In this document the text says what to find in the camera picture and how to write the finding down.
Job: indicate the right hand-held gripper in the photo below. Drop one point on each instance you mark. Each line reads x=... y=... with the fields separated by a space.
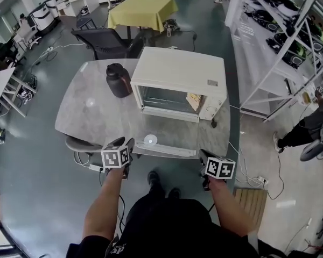
x=220 y=168

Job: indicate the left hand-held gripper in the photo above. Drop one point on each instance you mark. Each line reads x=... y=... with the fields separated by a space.
x=115 y=157

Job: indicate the glass microwave door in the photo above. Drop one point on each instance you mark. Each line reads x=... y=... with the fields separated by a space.
x=167 y=148

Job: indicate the white oven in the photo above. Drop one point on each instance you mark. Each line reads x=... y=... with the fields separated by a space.
x=177 y=68

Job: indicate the person's left forearm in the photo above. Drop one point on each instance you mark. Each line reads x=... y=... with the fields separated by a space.
x=105 y=203

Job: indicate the person's right forearm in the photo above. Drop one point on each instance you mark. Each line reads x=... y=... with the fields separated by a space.
x=228 y=208

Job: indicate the white power strip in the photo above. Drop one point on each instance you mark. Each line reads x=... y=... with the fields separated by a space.
x=96 y=167
x=261 y=180

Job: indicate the grey marble table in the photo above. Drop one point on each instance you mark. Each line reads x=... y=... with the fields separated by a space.
x=97 y=111

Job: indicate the person's black left shoe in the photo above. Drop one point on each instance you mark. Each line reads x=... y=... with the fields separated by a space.
x=153 y=179

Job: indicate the person's black shoe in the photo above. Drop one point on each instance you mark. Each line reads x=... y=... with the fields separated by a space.
x=174 y=193
x=153 y=179

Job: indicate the grey upholstered chair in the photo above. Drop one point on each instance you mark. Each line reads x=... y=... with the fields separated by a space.
x=78 y=144

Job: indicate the person's black right shoe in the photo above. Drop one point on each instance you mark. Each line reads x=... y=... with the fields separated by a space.
x=174 y=193

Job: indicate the black bottle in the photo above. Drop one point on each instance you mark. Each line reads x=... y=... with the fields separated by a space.
x=118 y=79

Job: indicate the wooden slatted pallet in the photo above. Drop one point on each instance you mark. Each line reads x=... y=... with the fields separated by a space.
x=250 y=208

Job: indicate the person's black clothing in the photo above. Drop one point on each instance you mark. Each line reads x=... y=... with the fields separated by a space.
x=164 y=224

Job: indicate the black mesh office chair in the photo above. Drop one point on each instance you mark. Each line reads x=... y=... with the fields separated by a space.
x=105 y=40

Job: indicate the dark round robot vacuum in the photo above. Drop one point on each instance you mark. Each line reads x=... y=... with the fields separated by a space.
x=313 y=150

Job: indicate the small yellow container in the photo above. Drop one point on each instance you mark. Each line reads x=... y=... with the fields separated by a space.
x=306 y=97

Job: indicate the white metal shelf rack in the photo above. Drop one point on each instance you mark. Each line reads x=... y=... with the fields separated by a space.
x=280 y=63

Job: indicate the clear plastic bottle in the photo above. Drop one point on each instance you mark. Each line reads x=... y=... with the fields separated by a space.
x=169 y=31

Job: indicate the table with yellow cloth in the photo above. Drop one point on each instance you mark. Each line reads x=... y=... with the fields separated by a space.
x=142 y=9

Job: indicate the white trestle table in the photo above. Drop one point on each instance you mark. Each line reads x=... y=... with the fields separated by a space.
x=2 y=82

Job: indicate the white and black machine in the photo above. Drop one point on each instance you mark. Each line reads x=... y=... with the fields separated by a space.
x=53 y=3
x=41 y=16

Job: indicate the black devices group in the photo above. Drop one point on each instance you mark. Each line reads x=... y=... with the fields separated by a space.
x=288 y=23

